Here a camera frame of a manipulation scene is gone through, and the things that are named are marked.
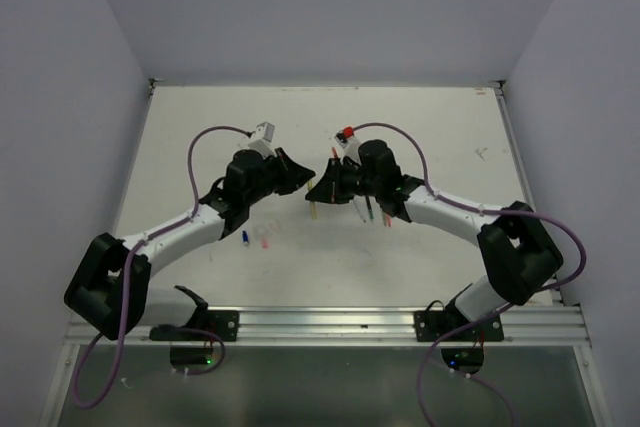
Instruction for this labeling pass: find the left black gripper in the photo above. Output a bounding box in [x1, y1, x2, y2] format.
[244, 146, 313, 206]

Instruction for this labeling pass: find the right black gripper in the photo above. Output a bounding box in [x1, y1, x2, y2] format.
[307, 156, 382, 203]

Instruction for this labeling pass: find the yellow highlighter pen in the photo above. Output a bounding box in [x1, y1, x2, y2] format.
[307, 180, 318, 221]

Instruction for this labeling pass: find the dark green pen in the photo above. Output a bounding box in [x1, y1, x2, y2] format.
[365, 196, 374, 222]

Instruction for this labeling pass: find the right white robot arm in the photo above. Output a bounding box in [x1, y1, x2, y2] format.
[306, 140, 564, 340]

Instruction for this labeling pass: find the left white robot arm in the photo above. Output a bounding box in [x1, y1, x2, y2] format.
[63, 148, 315, 340]

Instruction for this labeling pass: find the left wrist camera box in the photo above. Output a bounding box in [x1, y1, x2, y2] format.
[246, 122, 276, 158]

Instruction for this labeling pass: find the aluminium mounting rail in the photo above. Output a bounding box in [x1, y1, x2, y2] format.
[62, 304, 591, 348]

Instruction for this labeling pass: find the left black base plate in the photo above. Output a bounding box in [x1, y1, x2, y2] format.
[149, 309, 240, 342]

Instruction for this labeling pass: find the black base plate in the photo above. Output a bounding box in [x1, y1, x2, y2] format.
[149, 309, 240, 342]
[413, 310, 505, 343]

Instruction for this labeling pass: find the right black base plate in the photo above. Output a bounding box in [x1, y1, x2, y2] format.
[413, 310, 505, 343]

